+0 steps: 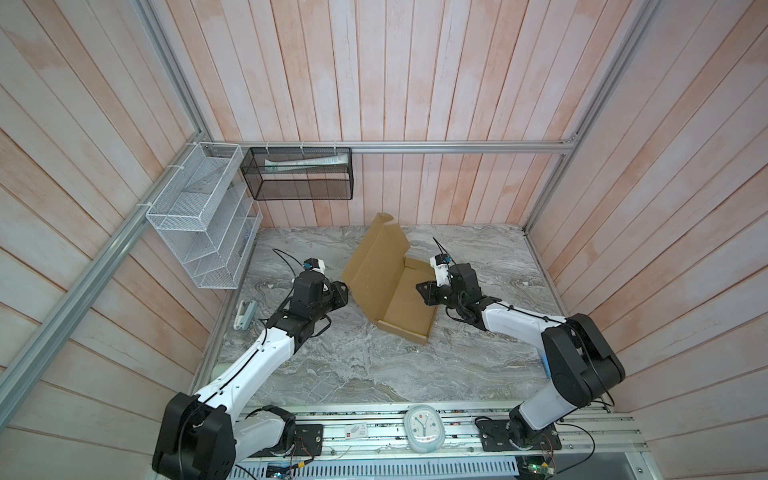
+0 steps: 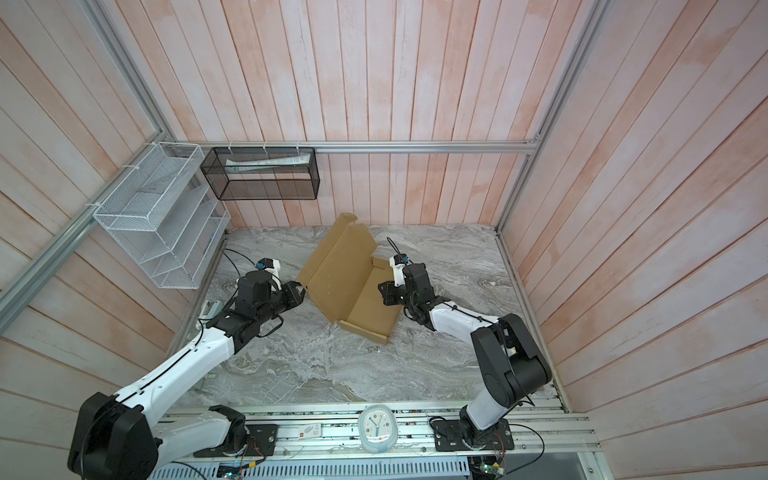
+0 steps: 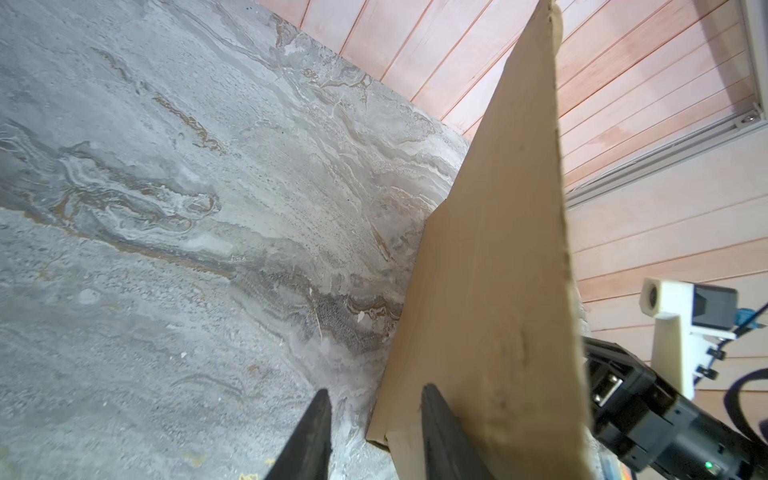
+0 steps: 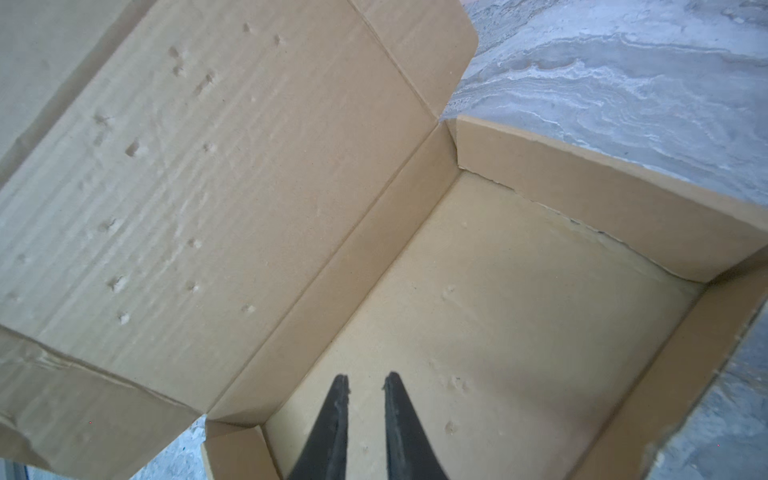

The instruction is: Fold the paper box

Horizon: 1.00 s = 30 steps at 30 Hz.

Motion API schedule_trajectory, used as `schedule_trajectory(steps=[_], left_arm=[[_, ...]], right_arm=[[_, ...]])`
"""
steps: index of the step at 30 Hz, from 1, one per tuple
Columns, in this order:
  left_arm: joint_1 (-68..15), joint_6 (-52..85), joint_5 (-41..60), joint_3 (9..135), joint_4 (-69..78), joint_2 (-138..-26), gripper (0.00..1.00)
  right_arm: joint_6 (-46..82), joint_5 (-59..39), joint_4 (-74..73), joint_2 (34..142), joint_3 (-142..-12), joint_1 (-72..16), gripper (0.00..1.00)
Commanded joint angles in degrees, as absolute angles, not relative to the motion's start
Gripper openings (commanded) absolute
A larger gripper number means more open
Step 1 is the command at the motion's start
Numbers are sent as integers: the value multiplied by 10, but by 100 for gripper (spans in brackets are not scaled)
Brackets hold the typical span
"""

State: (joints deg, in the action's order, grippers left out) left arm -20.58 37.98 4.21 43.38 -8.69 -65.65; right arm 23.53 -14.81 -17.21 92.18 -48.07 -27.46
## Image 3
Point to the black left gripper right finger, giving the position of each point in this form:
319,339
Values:
448,452

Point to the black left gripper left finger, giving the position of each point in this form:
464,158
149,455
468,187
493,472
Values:
306,455

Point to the brown cardboard box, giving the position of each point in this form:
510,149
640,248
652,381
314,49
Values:
490,318

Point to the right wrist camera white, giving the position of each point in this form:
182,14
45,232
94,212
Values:
693,324

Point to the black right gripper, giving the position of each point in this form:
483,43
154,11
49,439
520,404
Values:
647,423

